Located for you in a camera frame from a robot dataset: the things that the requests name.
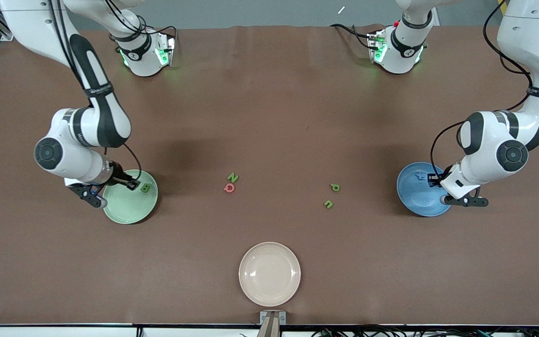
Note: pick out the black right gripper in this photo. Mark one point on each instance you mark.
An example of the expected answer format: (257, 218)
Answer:
(119, 174)

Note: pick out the green letter B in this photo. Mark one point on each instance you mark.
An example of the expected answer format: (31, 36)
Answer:
(145, 188)

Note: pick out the blue letter x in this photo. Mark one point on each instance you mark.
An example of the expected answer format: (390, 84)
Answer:
(420, 176)

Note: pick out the pink letter Q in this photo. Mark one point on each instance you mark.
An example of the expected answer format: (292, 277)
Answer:
(226, 188)

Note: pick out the green letter N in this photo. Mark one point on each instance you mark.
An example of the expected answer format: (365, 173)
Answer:
(233, 178)

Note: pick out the green letter p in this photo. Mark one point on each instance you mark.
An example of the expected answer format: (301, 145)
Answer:
(334, 187)

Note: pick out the green letter u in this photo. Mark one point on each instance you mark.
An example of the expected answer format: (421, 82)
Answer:
(325, 203)

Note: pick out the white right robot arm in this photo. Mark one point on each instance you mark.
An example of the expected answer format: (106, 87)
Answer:
(21, 18)

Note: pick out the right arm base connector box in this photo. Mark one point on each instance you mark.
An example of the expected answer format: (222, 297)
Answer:
(164, 55)

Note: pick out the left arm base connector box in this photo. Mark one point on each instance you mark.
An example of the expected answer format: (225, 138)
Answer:
(376, 49)

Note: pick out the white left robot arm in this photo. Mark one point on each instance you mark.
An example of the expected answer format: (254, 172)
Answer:
(531, 37)

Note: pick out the light green plate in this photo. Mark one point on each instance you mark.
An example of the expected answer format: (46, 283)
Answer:
(129, 208)

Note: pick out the blue plate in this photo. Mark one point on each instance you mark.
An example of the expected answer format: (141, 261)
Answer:
(414, 199)

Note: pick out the brown table mat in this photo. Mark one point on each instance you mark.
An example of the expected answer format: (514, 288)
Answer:
(269, 117)

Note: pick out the beige plate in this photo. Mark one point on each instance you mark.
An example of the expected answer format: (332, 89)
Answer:
(269, 276)

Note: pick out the white table edge rail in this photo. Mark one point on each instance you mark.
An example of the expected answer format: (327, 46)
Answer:
(40, 332)

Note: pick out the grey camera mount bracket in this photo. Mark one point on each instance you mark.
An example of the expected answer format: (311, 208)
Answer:
(273, 323)

